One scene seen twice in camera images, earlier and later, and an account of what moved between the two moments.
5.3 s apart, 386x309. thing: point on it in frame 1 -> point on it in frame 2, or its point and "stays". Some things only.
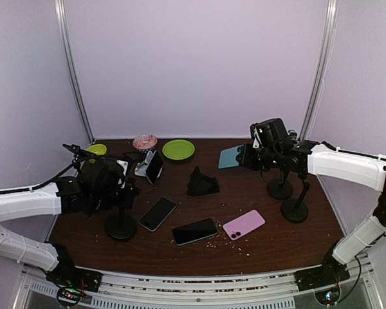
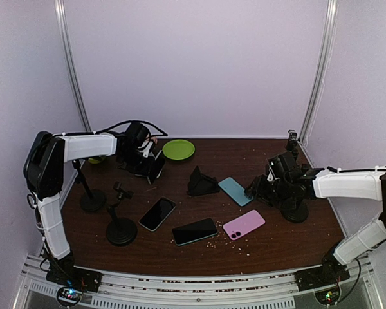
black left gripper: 130,192 -> 143,171
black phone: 157,214 stays
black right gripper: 244,158 -> 258,188
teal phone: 227,157 -> 235,190
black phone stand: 296,211 stays
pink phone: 244,224 stays
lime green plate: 178,149 stays
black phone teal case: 194,231 stays
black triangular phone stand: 199,184 stays
